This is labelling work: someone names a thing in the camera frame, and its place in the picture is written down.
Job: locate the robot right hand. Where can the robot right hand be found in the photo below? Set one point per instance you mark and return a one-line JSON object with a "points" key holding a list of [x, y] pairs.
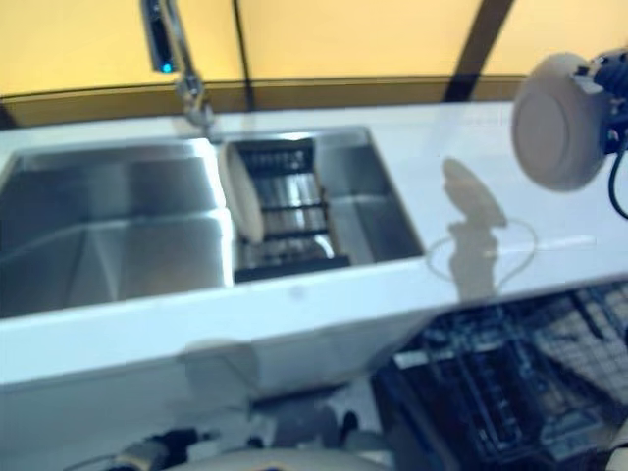
{"points": [[615, 88]]}

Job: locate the cream ceramic plate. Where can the cream ceramic plate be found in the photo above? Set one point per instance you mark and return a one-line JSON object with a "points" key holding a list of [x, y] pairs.
{"points": [[243, 196], [549, 127]]}

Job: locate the black dish rack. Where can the black dish rack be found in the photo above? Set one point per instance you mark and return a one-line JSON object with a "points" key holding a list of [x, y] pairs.
{"points": [[289, 206]]}

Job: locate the narrow white cabinet door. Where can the narrow white cabinet door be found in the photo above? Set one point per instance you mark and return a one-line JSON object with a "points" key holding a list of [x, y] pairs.
{"points": [[343, 358]]}

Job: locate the chrome kitchen faucet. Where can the chrome kitchen faucet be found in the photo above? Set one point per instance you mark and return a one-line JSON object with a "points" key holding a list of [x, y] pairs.
{"points": [[169, 39]]}

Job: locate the stainless steel sink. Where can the stainless steel sink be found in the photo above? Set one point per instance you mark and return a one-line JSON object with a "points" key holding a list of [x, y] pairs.
{"points": [[122, 216]]}

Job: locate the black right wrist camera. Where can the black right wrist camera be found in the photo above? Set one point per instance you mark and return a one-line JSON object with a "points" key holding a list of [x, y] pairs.
{"points": [[617, 140]]}

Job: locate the dark window frame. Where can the dark window frame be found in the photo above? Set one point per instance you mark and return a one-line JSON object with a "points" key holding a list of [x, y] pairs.
{"points": [[243, 39]]}

